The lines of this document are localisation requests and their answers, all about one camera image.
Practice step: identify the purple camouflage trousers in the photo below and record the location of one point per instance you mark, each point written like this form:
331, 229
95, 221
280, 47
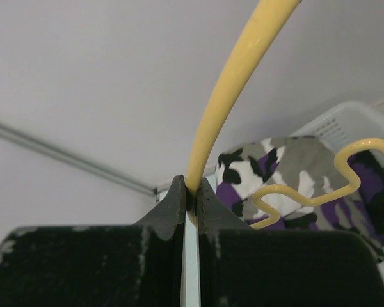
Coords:
306, 165

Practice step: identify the white plastic basket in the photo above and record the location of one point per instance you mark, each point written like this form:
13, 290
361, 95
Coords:
347, 123

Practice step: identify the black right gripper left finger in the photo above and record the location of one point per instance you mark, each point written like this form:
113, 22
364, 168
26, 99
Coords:
108, 265

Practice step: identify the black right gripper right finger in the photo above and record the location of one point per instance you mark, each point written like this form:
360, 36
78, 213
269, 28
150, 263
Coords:
240, 266

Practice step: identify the yellow clothes hanger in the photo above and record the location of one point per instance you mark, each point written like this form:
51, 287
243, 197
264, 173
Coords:
264, 24

